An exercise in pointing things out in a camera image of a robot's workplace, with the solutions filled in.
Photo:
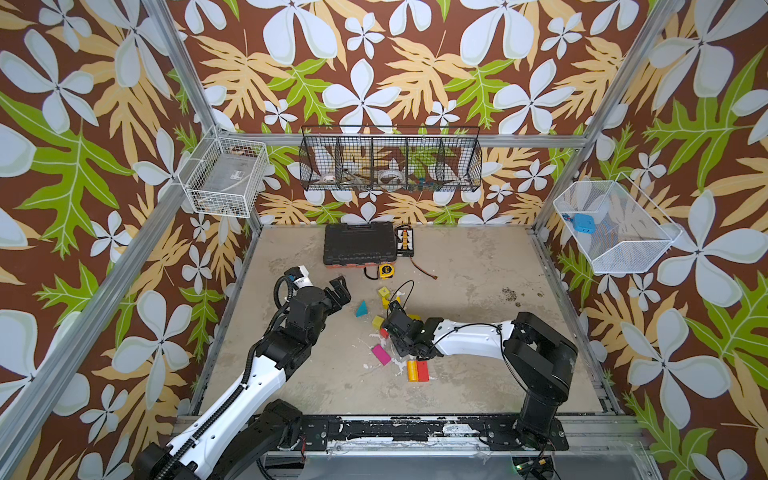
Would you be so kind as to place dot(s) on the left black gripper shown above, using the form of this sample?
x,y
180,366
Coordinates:
x,y
340,290

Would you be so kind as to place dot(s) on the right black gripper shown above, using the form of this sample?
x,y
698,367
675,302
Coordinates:
x,y
403,327

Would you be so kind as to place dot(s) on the orange cylinder block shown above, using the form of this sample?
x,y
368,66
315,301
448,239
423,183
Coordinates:
x,y
412,371

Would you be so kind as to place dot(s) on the red rectangular block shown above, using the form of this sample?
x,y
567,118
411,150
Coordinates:
x,y
422,371

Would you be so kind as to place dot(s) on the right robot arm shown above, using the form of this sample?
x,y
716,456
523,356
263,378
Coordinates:
x,y
540,359

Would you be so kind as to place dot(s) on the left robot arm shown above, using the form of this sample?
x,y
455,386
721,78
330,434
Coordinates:
x,y
245,423

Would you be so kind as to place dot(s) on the teal triangle block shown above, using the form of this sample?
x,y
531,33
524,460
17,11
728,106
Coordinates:
x,y
362,310

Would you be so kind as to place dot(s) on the magenta block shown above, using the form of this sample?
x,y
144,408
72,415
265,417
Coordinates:
x,y
381,354

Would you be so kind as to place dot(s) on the small yellow cube block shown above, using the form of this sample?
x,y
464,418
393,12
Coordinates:
x,y
377,322

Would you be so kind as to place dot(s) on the yellow arch block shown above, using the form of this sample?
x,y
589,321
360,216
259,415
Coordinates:
x,y
387,300

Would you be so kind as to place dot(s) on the yellow tape measure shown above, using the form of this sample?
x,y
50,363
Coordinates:
x,y
386,271

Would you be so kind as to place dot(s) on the black tool case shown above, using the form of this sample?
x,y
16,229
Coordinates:
x,y
359,244

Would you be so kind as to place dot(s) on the black battery holder box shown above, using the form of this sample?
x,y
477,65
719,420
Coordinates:
x,y
405,241

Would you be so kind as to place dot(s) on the blue object in basket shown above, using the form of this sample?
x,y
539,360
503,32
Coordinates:
x,y
583,223

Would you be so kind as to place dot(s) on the white mesh basket right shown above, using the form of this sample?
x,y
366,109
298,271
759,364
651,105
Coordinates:
x,y
633,232

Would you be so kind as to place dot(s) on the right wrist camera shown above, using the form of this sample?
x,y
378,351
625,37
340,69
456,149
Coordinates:
x,y
395,309

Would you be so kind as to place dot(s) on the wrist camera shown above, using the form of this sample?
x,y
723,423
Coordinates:
x,y
299,277
395,309

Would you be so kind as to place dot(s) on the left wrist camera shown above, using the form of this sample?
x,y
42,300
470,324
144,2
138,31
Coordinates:
x,y
299,277

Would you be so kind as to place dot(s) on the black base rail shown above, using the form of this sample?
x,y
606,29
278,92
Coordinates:
x,y
499,432

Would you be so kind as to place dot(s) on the black wire basket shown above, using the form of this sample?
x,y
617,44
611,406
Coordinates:
x,y
390,158

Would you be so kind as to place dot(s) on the white wire basket left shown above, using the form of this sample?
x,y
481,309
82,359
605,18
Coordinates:
x,y
223,175

